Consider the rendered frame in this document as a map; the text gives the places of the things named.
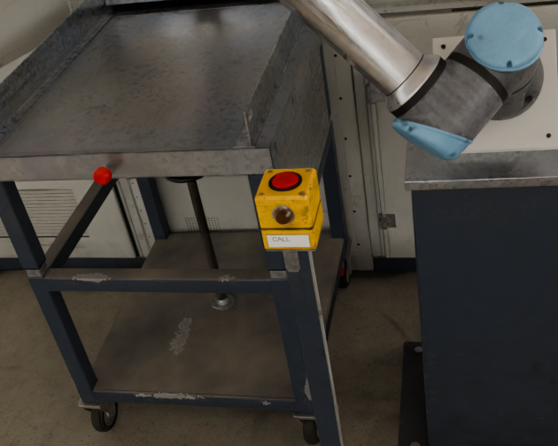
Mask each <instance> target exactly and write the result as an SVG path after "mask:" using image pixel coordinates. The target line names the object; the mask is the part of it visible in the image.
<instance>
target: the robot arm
mask: <svg viewBox="0 0 558 446"><path fill-rule="evenodd" d="M278 1H279V2H280V3H281V4H283V5H284V6H285V7H286V8H287V9H288V10H290V11H291V12H292V13H293V14H294V15H295V16H296V17H298V18H299V19H300V20H301V21H302V22H303V23H304V24H306V25H307V26H308V27H309V28H310V29H311V30H313V31H314V32H315V33H316V34H317V35H318V36H319V37H321V38H322V39H323V41H325V42H326V43H327V44H328V45H329V46H330V47H331V48H332V49H333V50H335V51H336V52H337V53H338V54H339V55H340V56H341V57H342V58H344V59H345V60H346V61H347V62H348V63H349V64H350V65H352V66H353V67H354V68H355V69H356V70H357V71H359V72H360V73H361V74H362V75H363V76H364V77H365V78H367V79H368V80H369V81H370V82H371V83H372V84H373V85H375V86H376V87H377V88H378V89H379V90H380V91H382V92H383V93H384V94H385V95H386V97H387V109H388V111H389V112H390V113H391V114H392V115H394V116H395V117H396V119H395V120H394V121H393V123H392V127H393V129H394V130H395V131H396V132H398V133H399V134H400V135H401V136H403V137H404V138H405V139H407V140H408V141H410V142H411V143H412V144H414V145H415V146H417V147H419V148H420V149H422V150H424V151H426V152H428V153H430V154H431V155H433V156H435V157H437V158H441V159H444V160H453V159H456V158H457V157H459V156H460V154H461V153H462V152H463V151H464V150H465V149H466V148H467V147H468V146H469V145H470V144H472V143H473V142H472V141H473V140H474V139H475V138H476V136H477V135H478V134H479V133H480V131H481V130H482V129H483V128H484V126H485V125H486V124H487V123H488V122H489V120H505V119H512V118H514V117H517V116H519V115H521V114H522V113H524V112H526V111H527V110H528V109H529V108H531V107H532V105H533V104H534V103H535V102H536V100H537V99H538V97H539V94H540V91H541V89H542V86H543V81H544V69H543V65H542V62H541V59H540V57H539V56H540V54H541V52H542V50H543V47H544V36H543V28H542V26H541V23H540V21H539V18H538V17H537V16H536V15H535V13H534V12H533V11H531V10H530V9H529V8H527V7H526V6H524V5H522V4H518V3H515V2H509V1H503V2H495V3H492V4H488V5H486V6H484V7H483V8H481V9H480V10H478V11H477V12H476V13H475V14H474V15H473V17H472V18H471V20H470V21H469V23H468V25H467V26H466V29H465V35H464V38H463V39H462V40H461V41H460V43H459V44H458V45H457V46H456V47H455V49H454V50H453V51H452V52H451V54H450V55H449V56H448V57H447V59H446V60H444V59H443V58H442V57H440V56H439V55H438V54H433V55H423V54H422V53H421V52H420V51H419V50H418V49H417V48H416V47H415V46H414V45H413V44H412V43H410V42H409V41H408V40H407V39H406V38H405V37H404V36H403V35H401V34H400V33H399V32H398V31H397V30H396V29H395V28H394V27H392V26H391V25H390V24H389V23H388V22H387V21H386V20H385V19H384V18H382V17H381V16H380V15H379V14H378V13H377V12H376V11H375V10H374V9H372V8H371V7H370V6H369V5H368V4H367V3H366V2H365V1H363V0H278Z"/></svg>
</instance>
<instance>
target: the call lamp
mask: <svg viewBox="0 0 558 446"><path fill-rule="evenodd" d="M272 217H273V219H274V220H275V221H276V222H277V223H279V224H281V225H289V224H290V223H292V222H293V220H294V219H295V213H294V211H293V210H292V209H291V208H290V207H289V206H286V205H278V206H276V207H275V208H274V209H273V211H272Z"/></svg>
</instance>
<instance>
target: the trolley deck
mask: <svg viewBox="0 0 558 446"><path fill-rule="evenodd" d="M289 13H290V10H288V9H287V8H286V7H285V6H284V5H283V4H263V5H251V6H240V7H229V8H219V9H208V10H196V11H186V12H165V13H153V14H143V15H132V16H121V17H113V18H112V19H111V20H110V21H109V22H108V23H107V24H106V25H105V27H104V28H103V29H102V30H101V31H100V32H99V33H98V34H97V36H96V37H95V38H94V39H93V40H92V41H91V42H90V43H89V45H88V46H87V47H86V48H85V49H84V50H83V51H82V52H81V54H80V55H79V56H78V57H77V58H76V59H75V60H74V61H73V63H72V64H71V65H70V66H68V67H67V69H66V70H65V71H64V72H63V73H62V74H61V75H60V76H59V77H58V78H57V79H56V81H55V82H54V83H53V84H52V85H51V86H50V87H49V88H48V89H47V91H46V92H45V93H44V94H43V95H42V96H41V97H40V98H39V100H38V101H37V102H36V103H35V104H34V105H33V106H32V107H31V108H30V110H29V111H28V112H27V113H26V114H25V115H24V116H23V117H22V119H21V120H20V121H19V122H18V123H17V124H16V125H15V126H14V127H13V129H12V130H11V131H10V132H9V133H8V134H7V135H6V136H5V138H4V139H3V140H2V141H1V142H0V182H3V181H68V180H94V178H93V172H95V170H96V169H97V168H98V167H99V166H104V167H106V165H111V169H110V171H111V172H112V179H134V178H167V177H200V176H233V175H263V174H264V172H265V171H266V170H267V169H277V167H278V165H279V163H280V160H281V157H282V154H283V150H284V148H285V145H286V143H287V140H288V137H289V134H290V131H291V128H292V125H293V122H294V119H295V117H296V115H297V112H298V108H299V105H300V102H301V100H302V97H303V95H304V92H305V89H306V85H307V83H308V80H309V77H310V74H311V72H312V69H313V67H314V62H315V60H316V57H317V54H318V52H319V49H320V47H321V44H322V38H321V37H319V36H318V35H317V34H316V33H315V32H314V31H313V30H311V29H310V28H309V27H308V26H307V25H305V27H304V29H303V32H302V34H301V36H300V38H299V40H298V44H297V47H296V49H295V51H294V53H293V55H292V58H291V61H290V63H289V66H288V68H287V71H286V73H285V75H284V77H283V81H282V83H281V86H280V88H279V90H278V92H277V95H276V97H275V101H274V102H273V105H272V107H271V110H270V112H269V114H268V116H267V120H266V122H265V125H264V127H263V129H262V131H261V134H260V137H259V140H258V141H257V144H256V146H255V148H241V149H233V145H234V142H235V140H236V138H237V136H238V133H239V131H240V129H241V127H242V125H243V123H244V109H245V107H246V105H247V104H248V102H249V100H250V97H251V95H252V92H253V90H254V89H255V86H256V84H257V82H258V80H259V78H260V75H261V73H262V71H263V69H264V67H265V65H266V62H267V60H268V58H269V56H270V54H271V51H272V49H273V48H274V46H275V43H276V40H277V38H278V36H279V34H280V33H281V31H282V28H283V25H284V23H285V21H286V20H287V17H288V15H289Z"/></svg>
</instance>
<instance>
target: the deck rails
mask: <svg viewBox="0 0 558 446"><path fill-rule="evenodd" d="M112 18H113V16H101V12H100V10H99V7H98V3H97V0H84V1H83V2H82V3H81V4H80V5H79V6H78V7H77V8H76V9H75V10H74V11H73V12H72V13H71V14H70V15H69V16H68V17H67V18H66V19H65V20H64V21H63V22H62V23H61V24H60V25H59V26H58V27H57V28H56V29H55V30H54V31H53V32H52V33H50V34H49V35H48V36H47V37H46V38H45V39H44V40H43V41H42V42H41V43H40V44H39V45H38V46H37V47H36V48H35V49H34V50H33V51H32V52H31V53H30V54H29V55H28V56H27V57H26V58H25V59H24V60H23V61H22V62H21V63H20V64H19V65H18V66H17V67H16V68H15V69H14V70H13V71H12V72H11V73H10V74H9V75H7V76H6V77H5V78H4V79H3V80H2V81H1V82H0V142H1V141H2V140H3V139H4V138H5V136H6V135H7V134H8V133H9V132H10V131H11V130H12V129H13V127H14V126H15V125H16V124H17V123H18V122H19V121H20V120H21V119H22V117H23V116H24V115H25V114H26V113H27V112H28V111H29V110H30V108H31V107H32V106H33V105H34V104H35V103H36V102H37V101H38V100H39V98H40V97H41V96H42V95H43V94H44V93H45V92H46V91H47V89H48V88H49V87H50V86H51V85H52V84H53V83H54V82H55V81H56V79H57V78H58V77H59V76H60V75H61V74H62V73H63V72H64V71H65V70H66V69H67V67H68V66H70V65H71V64H72V63H73V61H74V60H75V59H76V58H77V57H78V56H79V55H80V54H81V52H82V51H83V50H84V49H85V48H86V47H87V46H88V45H89V43H90V42H91V41H92V40H93V39H94V38H95V37H96V36H97V34H98V33H99V32H100V31H101V30H102V29H103V28H104V27H105V25H106V24H107V23H108V22H109V21H110V20H111V19H112ZM304 27H305V24H304V23H303V22H302V21H301V20H300V19H299V18H298V17H296V16H295V15H294V14H293V13H292V12H290V13H289V15H288V17H287V20H286V21H285V23H284V25H283V28H282V31H281V33H280V34H279V36H278V38H277V40H276V43H275V46H274V48H273V49H272V51H271V54H270V56H269V58H268V60H267V62H266V65H265V67H264V69H263V71H262V73H261V75H260V78H259V80H258V82H257V84H256V86H255V89H254V90H253V92H252V95H251V97H250V100H249V102H248V104H247V105H246V107H245V109H244V123H243V125H242V127H241V129H240V131H239V133H238V136H237V138H236V140H235V142H234V145H233V149H241V148H255V146H256V144H257V141H258V140H259V137H260V134H261V131H262V129H263V127H264V125H265V122H266V120H267V116H268V114H269V112H270V110H271V107H272V105H273V102H274V101H275V97H276V95H277V92H278V90H279V88H280V86H281V83H282V81H283V77H284V75H285V73H286V71H287V68H288V66H289V63H290V61H291V58H292V55H293V53H294V51H295V49H296V47H297V44H298V40H299V38H300V36H301V34H302V32H303V29H304Z"/></svg>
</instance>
